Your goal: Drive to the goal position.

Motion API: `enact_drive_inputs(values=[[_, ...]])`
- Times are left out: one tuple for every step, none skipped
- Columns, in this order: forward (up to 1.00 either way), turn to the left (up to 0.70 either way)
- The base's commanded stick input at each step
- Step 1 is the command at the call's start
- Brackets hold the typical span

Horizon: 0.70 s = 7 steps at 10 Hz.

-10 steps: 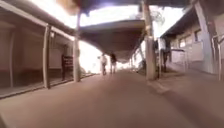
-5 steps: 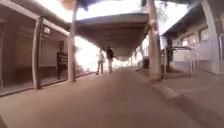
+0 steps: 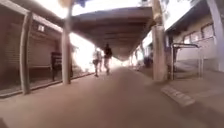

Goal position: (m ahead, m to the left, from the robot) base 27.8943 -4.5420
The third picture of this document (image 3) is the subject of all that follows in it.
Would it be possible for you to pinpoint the person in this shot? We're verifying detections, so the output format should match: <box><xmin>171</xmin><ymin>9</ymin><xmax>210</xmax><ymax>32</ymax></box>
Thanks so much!
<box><xmin>102</xmin><ymin>43</ymin><xmax>114</xmax><ymax>75</ymax></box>
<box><xmin>92</xmin><ymin>48</ymin><xmax>103</xmax><ymax>78</ymax></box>

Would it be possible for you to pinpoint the brown ribbed canopy roof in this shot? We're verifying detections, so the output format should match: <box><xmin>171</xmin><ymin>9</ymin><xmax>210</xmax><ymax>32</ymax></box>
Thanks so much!
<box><xmin>71</xmin><ymin>6</ymin><xmax>154</xmax><ymax>62</ymax></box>

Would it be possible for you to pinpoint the pale concrete path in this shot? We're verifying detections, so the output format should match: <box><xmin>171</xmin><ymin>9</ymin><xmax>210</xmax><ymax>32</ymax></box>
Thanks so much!
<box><xmin>0</xmin><ymin>64</ymin><xmax>224</xmax><ymax>128</ymax></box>

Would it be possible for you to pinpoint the thick brown pillar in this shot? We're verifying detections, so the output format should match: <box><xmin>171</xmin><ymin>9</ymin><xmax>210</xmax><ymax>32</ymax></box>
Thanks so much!
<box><xmin>150</xmin><ymin>0</ymin><xmax>169</xmax><ymax>83</ymax></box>

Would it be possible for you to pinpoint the dark sign board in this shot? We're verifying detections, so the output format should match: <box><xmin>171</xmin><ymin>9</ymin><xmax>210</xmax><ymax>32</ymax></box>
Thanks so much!
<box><xmin>50</xmin><ymin>51</ymin><xmax>64</xmax><ymax>82</ymax></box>

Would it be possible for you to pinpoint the pale ridged ground plate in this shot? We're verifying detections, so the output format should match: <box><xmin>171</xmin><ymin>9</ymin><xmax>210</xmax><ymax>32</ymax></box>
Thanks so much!
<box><xmin>160</xmin><ymin>85</ymin><xmax>196</xmax><ymax>108</ymax></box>

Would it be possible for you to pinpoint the brown building with shutters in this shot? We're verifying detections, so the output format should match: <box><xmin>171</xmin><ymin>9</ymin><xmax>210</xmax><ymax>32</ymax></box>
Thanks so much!
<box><xmin>0</xmin><ymin>0</ymin><xmax>75</xmax><ymax>98</ymax></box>

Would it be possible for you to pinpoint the metal railing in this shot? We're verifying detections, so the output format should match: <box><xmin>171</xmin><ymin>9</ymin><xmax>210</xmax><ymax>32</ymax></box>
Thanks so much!
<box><xmin>169</xmin><ymin>42</ymin><xmax>205</xmax><ymax>81</ymax></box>

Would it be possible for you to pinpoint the pale building with windows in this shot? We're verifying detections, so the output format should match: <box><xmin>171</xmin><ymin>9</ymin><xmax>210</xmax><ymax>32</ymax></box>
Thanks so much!
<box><xmin>163</xmin><ymin>0</ymin><xmax>224</xmax><ymax>73</ymax></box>

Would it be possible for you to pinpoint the brown post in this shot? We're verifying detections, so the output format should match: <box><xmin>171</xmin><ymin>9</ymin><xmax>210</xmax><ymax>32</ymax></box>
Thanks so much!
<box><xmin>60</xmin><ymin>0</ymin><xmax>75</xmax><ymax>85</ymax></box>
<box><xmin>19</xmin><ymin>12</ymin><xmax>34</xmax><ymax>95</ymax></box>

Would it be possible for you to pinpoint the pale post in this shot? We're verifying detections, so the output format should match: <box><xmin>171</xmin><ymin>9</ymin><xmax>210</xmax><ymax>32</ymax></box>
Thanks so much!
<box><xmin>206</xmin><ymin>0</ymin><xmax>224</xmax><ymax>73</ymax></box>

